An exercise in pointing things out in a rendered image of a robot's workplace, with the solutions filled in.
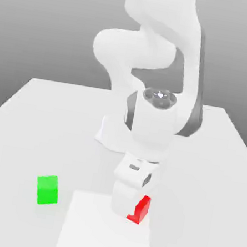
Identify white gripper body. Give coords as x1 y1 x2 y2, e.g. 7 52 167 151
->
108 178 145 221

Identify small red cube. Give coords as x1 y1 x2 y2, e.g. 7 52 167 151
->
125 192 153 226

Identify small green cube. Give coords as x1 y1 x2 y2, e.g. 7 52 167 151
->
33 172 62 208

